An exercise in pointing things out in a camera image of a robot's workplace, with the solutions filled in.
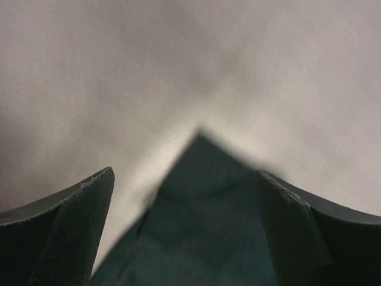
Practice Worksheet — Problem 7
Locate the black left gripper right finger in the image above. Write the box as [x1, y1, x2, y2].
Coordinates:
[254, 170, 380, 285]

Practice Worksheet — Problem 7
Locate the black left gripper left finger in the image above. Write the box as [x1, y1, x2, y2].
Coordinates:
[1, 167, 115, 285]

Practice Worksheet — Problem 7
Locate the black t-shirt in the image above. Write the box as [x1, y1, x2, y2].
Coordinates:
[90, 133, 277, 286]

